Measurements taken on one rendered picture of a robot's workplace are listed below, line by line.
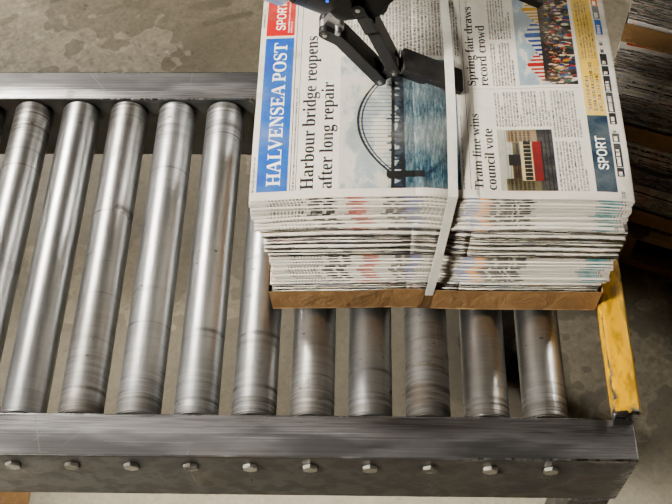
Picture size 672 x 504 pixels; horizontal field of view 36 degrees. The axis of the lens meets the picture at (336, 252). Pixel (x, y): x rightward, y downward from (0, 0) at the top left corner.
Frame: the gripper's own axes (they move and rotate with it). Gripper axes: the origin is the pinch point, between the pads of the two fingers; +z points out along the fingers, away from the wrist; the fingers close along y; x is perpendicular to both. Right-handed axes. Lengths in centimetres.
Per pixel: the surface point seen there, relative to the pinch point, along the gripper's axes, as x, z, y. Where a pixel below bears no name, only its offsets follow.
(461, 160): 9.9, 1.0, 7.4
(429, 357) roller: 19.9, 9.9, 28.8
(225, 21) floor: -113, 9, 119
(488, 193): 13.8, 3.2, 6.3
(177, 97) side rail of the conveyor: -18, -19, 44
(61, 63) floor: -99, -25, 137
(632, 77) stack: -46, 55, 34
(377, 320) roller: 15.2, 4.8, 31.6
